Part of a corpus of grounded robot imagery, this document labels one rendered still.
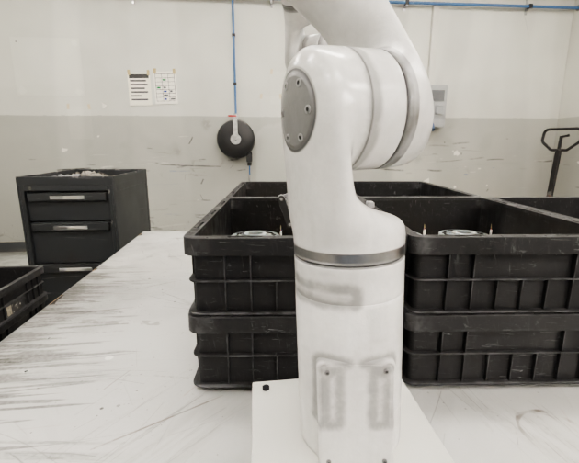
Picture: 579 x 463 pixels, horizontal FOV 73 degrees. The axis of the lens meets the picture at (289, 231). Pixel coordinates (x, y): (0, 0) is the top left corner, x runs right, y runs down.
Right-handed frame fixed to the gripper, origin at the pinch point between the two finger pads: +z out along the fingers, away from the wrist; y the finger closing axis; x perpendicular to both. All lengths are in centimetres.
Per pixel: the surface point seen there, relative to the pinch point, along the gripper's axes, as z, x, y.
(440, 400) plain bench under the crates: 18.0, -20.8, 15.7
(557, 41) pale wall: -123, 347, 277
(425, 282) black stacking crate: 1.6, -18.4, 13.5
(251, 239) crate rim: -4.9, -19.5, -10.1
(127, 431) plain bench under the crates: 17.9, -25.7, -25.6
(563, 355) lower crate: 12.9, -18.4, 34.3
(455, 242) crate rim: -4.2, -19.7, 16.5
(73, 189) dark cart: 2, 123, -105
